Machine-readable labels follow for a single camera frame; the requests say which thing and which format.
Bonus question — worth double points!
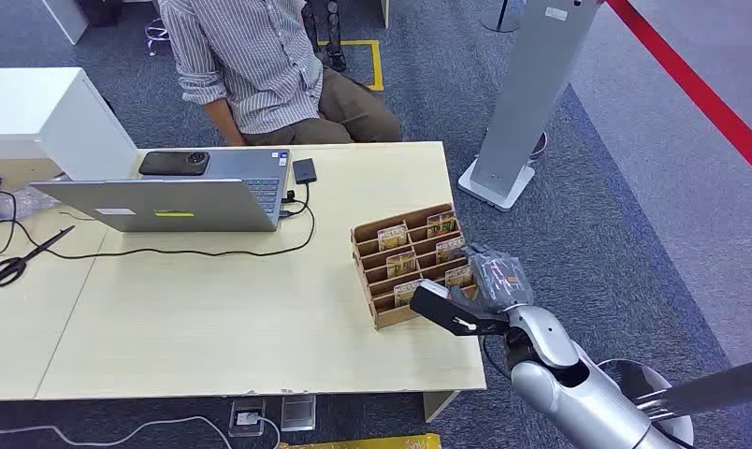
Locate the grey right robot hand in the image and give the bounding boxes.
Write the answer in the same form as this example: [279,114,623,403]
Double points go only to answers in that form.
[448,244,535,315]

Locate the yellow printed card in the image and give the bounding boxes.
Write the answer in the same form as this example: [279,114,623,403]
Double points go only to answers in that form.
[444,265,474,289]
[393,279,425,309]
[377,224,410,253]
[427,210,458,239]
[385,249,417,279]
[436,236,467,265]

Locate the wooden card holder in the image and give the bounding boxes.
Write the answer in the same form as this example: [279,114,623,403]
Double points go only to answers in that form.
[350,203,484,331]

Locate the person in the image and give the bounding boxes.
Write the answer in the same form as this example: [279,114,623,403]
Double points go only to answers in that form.
[157,0,404,148]

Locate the chrome round base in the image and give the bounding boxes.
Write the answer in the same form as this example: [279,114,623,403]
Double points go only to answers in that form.
[598,357,696,448]

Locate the grey pillar stand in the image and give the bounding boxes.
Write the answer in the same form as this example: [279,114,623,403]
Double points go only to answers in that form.
[456,0,600,214]

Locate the yellow patterned board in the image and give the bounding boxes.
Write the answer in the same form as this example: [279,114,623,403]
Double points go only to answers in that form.
[279,432,443,449]

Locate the black external drive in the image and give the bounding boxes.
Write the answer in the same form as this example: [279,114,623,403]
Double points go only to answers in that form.
[291,157,319,186]

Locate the metal floor cover plate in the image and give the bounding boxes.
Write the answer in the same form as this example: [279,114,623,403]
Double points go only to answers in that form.
[280,395,318,434]

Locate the dark grey bar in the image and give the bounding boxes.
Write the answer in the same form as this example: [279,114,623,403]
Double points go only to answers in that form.
[632,355,752,424]

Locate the black round stand base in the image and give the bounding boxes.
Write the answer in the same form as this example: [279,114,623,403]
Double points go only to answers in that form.
[479,0,524,34]

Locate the floor power socket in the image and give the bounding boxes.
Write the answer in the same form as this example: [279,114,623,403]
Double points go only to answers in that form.
[227,398,268,439]

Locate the black chair leg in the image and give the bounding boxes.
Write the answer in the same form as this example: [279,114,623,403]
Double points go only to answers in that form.
[300,0,349,74]

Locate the silver laptop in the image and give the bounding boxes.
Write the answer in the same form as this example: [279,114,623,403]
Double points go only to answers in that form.
[30,148,293,234]

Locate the black smartphone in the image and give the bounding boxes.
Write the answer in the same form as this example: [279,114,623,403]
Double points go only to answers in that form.
[137,150,211,178]

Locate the clear plastic bottle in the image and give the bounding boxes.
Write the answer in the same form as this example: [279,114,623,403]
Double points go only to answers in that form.
[0,185,63,225]

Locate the black scissors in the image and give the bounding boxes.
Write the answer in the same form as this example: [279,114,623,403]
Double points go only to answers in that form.
[0,224,77,289]

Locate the white cabinet box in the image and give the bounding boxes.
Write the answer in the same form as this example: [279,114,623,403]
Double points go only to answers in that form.
[0,66,140,188]

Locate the white furniture panel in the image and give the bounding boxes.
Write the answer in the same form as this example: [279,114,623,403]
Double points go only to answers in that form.
[40,0,92,47]

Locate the short black drive cable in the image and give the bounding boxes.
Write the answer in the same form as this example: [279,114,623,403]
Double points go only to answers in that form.
[279,181,312,219]

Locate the long black cable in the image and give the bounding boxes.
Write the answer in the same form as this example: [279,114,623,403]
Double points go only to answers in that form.
[0,185,317,260]

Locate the white floor cable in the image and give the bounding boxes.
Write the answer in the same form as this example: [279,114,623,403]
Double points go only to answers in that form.
[0,414,282,449]

